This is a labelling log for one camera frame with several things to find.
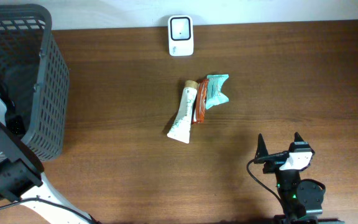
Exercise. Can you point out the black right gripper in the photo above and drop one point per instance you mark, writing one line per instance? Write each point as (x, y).
(273, 162)

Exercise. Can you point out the light green wipes packet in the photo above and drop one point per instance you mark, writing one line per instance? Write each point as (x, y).
(215, 96)

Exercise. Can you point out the red chocolate bar wrapper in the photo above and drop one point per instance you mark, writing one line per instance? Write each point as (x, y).
(200, 102)

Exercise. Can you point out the white tube with gold cap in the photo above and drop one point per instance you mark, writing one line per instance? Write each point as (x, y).
(181, 126)

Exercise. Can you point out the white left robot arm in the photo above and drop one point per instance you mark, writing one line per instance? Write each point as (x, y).
(23, 181)

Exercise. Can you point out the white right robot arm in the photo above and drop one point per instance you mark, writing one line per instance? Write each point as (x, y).
(301, 199)

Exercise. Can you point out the white barcode scanner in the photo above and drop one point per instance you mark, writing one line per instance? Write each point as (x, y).
(180, 36)

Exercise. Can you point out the grey plastic mesh basket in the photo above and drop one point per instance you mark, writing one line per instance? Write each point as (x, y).
(34, 79)

